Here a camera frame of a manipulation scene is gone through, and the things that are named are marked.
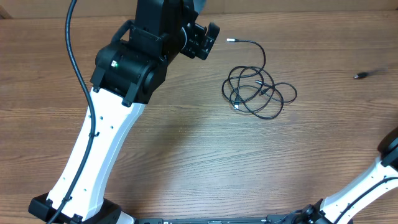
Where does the black cable bundle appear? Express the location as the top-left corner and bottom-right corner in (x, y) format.
(221, 37), (299, 121)

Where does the black cable with plug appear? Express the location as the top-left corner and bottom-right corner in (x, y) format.
(353, 68), (388, 80)

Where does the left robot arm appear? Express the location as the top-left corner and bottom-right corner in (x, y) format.
(28, 0), (220, 224)

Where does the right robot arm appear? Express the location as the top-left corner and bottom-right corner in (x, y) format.
(292, 129), (397, 224)

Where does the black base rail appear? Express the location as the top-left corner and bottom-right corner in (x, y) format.
(134, 215), (294, 224)

